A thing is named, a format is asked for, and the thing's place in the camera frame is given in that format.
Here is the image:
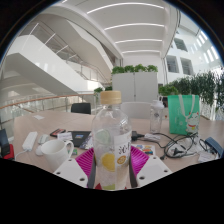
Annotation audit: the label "white mug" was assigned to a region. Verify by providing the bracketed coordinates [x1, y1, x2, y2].
[40, 138, 75, 172]

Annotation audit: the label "small white round device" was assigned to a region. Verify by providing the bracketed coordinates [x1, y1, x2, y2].
[37, 133, 50, 145]

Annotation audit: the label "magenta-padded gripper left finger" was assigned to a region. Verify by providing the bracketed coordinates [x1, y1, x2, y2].
[53, 147, 98, 189]

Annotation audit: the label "clear drink bottle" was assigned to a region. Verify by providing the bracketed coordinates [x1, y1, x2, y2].
[91, 90, 133, 191]

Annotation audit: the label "black notebook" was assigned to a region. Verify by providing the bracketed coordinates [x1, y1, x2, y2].
[67, 130, 92, 148]

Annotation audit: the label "black cables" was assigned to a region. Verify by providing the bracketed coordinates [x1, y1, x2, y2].
[131, 131, 205, 160]

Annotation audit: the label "black office chair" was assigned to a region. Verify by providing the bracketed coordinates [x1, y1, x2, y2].
[70, 102, 92, 115]

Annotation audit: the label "black and red phone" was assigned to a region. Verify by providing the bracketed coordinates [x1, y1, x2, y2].
[49, 127, 67, 138]

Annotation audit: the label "white planter cabinet with plants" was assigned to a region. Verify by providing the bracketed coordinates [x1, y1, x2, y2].
[111, 63, 160, 103]

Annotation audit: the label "colourful sticker sheet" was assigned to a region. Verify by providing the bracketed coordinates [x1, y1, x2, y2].
[134, 143, 157, 156]

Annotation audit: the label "green tote bag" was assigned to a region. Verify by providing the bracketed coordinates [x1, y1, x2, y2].
[166, 94, 201, 136]

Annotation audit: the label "row of green trees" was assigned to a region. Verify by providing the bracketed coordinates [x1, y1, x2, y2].
[157, 67, 224, 113]

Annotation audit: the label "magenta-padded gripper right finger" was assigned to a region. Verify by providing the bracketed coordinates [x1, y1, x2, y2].
[128, 145, 174, 188]

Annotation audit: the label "clear plastic packet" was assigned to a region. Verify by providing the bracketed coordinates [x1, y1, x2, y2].
[197, 151, 218, 164]

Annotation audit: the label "ceiling light strips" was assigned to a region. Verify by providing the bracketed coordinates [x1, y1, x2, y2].
[85, 1, 167, 55]

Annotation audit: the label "white computer mouse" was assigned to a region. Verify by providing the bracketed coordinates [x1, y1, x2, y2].
[34, 144, 45, 157]

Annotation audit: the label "white printed booklet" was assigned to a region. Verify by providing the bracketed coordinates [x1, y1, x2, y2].
[56, 131, 74, 142]

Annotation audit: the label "clear shaker bottle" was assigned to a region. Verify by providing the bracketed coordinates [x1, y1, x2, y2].
[148, 99, 166, 135]

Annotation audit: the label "white power strip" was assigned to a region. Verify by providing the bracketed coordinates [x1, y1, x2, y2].
[21, 130, 39, 152]

